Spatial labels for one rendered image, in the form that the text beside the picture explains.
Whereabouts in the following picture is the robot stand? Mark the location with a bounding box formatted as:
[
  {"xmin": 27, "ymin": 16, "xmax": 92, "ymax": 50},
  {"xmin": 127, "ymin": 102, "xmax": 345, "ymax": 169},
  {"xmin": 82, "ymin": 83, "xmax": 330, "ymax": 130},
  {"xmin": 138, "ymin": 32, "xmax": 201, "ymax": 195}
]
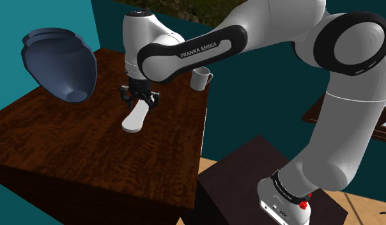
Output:
[{"xmin": 180, "ymin": 134, "xmax": 349, "ymax": 225}]

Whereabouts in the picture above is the white flat spatula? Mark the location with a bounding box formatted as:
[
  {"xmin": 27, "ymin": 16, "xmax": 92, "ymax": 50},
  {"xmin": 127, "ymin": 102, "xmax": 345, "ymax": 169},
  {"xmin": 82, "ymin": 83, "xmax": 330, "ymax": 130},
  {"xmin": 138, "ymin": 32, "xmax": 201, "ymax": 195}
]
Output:
[{"xmin": 121, "ymin": 99, "xmax": 150, "ymax": 134}]

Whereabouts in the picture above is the blue vase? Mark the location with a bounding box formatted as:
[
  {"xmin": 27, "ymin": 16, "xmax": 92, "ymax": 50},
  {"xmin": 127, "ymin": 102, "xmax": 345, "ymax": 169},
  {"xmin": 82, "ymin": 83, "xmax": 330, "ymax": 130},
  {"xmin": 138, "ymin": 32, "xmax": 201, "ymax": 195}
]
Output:
[{"xmin": 20, "ymin": 27, "xmax": 98, "ymax": 104}]

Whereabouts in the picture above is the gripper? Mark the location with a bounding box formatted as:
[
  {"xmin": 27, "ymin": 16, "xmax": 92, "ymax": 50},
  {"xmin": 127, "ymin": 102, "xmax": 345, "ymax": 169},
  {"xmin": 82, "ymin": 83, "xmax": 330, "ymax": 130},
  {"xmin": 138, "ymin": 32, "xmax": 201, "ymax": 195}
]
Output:
[{"xmin": 119, "ymin": 77, "xmax": 161, "ymax": 112}]

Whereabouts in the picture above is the dark wooden framed window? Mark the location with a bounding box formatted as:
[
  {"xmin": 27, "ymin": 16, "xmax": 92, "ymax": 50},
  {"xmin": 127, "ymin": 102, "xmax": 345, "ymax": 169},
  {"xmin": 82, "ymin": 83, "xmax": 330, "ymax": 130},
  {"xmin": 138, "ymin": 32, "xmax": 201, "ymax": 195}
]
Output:
[{"xmin": 301, "ymin": 92, "xmax": 386, "ymax": 144}]

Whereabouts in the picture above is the dark brown wooden table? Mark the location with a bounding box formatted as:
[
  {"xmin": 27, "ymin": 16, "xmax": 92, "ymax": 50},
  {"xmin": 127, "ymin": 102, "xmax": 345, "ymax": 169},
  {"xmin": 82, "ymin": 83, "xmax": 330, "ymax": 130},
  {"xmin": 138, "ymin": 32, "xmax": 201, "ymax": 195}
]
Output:
[{"xmin": 0, "ymin": 47, "xmax": 210, "ymax": 225}]

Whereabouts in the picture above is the white mug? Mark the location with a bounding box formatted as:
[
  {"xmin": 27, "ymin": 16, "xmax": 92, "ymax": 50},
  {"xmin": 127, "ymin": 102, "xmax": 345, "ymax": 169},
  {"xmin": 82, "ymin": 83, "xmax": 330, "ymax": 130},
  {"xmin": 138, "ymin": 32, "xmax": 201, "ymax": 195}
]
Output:
[{"xmin": 189, "ymin": 66, "xmax": 214, "ymax": 92}]

